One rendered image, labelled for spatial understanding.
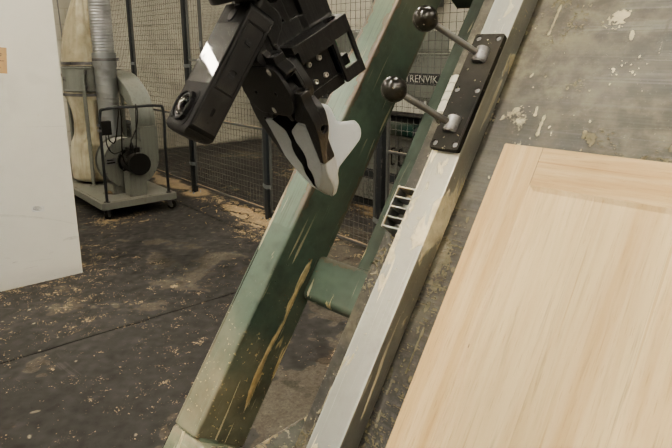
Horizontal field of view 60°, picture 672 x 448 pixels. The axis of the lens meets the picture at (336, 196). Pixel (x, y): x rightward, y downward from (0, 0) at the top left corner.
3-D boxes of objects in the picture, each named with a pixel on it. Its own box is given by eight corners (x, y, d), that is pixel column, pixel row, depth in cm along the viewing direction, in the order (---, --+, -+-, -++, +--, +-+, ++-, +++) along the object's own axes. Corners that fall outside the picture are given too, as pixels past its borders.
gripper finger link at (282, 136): (364, 166, 58) (329, 83, 53) (322, 201, 55) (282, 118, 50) (343, 161, 60) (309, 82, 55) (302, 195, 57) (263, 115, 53)
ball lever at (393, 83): (446, 141, 87) (372, 97, 83) (456, 119, 87) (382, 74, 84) (460, 137, 83) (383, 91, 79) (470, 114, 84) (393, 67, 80)
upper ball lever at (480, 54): (475, 73, 89) (403, 27, 85) (484, 52, 90) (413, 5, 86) (489, 66, 86) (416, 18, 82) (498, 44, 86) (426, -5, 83)
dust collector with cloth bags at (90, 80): (58, 193, 615) (31, -28, 561) (123, 184, 659) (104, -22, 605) (104, 222, 514) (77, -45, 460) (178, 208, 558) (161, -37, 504)
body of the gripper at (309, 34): (371, 76, 51) (319, -64, 45) (300, 129, 47) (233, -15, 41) (317, 73, 56) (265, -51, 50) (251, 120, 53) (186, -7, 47)
